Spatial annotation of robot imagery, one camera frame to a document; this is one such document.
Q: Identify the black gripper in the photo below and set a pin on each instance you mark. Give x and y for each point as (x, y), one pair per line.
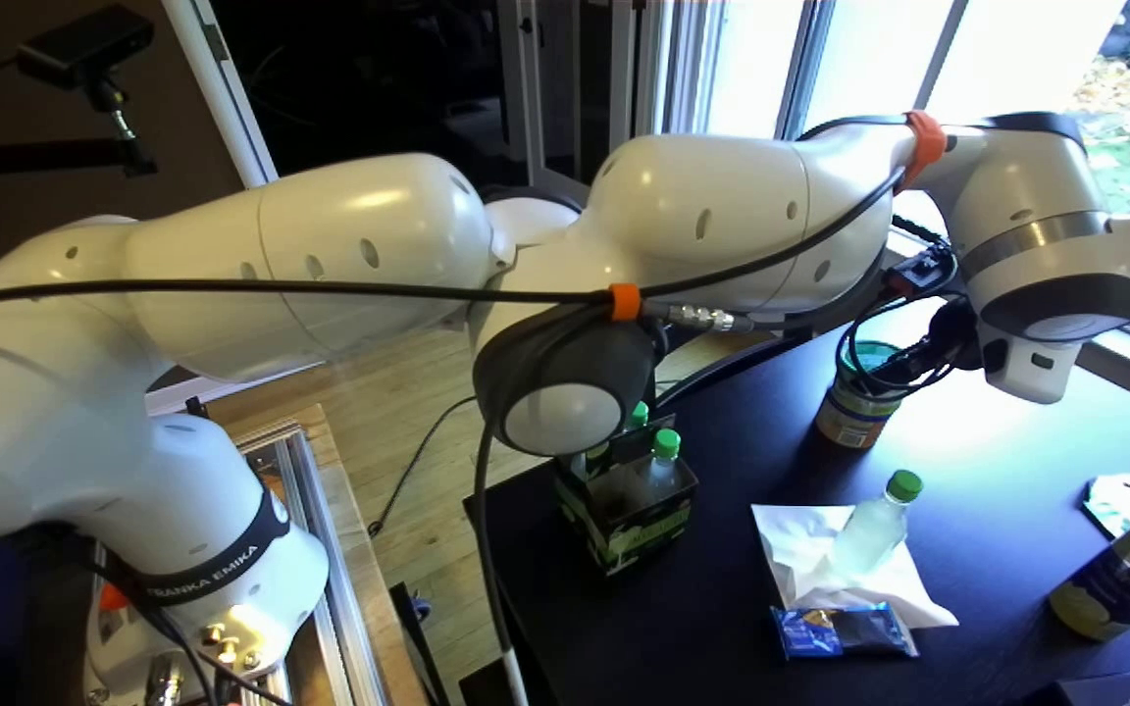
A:
(955, 335)

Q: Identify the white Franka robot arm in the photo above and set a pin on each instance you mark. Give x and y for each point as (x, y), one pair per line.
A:
(371, 241)

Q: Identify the can with purple lid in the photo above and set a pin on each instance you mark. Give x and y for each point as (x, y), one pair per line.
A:
(854, 418)

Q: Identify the clear green capped plastic bottle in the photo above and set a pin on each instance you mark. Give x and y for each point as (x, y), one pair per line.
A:
(868, 533)

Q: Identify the dark wooden chair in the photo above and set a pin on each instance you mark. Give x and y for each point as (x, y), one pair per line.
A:
(709, 369)

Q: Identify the white paper napkin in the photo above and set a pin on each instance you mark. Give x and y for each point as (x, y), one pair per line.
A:
(786, 533)

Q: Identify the brown cup with white item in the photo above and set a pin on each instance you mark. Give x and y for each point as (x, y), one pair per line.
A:
(1106, 592)

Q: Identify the large white framed window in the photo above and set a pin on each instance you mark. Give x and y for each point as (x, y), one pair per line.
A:
(800, 64)

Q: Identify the green capped glass bottle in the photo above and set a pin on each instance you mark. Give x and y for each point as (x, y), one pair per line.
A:
(666, 444)
(642, 418)

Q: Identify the blue snack packet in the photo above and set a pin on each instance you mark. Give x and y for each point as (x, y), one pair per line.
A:
(841, 634)

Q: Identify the green cardboard bottle carrier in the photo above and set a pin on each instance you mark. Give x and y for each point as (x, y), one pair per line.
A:
(624, 522)

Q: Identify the dark flat box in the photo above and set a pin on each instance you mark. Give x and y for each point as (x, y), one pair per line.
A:
(1114, 689)

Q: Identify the metal rail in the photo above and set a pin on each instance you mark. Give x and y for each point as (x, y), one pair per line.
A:
(315, 522)

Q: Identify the white door frame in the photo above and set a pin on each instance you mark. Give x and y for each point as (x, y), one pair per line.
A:
(217, 93)

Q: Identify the black camera on mount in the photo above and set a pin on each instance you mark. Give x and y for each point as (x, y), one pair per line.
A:
(81, 46)

